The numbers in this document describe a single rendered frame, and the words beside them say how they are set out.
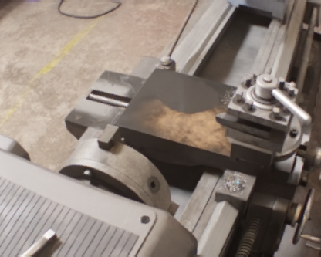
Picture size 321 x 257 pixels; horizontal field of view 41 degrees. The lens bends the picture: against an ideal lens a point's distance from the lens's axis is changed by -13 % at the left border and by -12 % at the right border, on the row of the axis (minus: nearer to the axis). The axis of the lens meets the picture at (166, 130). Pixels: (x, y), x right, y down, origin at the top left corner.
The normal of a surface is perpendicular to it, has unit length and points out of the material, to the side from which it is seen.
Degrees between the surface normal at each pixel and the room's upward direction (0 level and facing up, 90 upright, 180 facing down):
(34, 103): 0
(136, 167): 30
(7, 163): 0
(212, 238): 36
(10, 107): 0
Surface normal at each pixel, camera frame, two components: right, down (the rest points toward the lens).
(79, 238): -0.01, -0.73
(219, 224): 0.53, -0.45
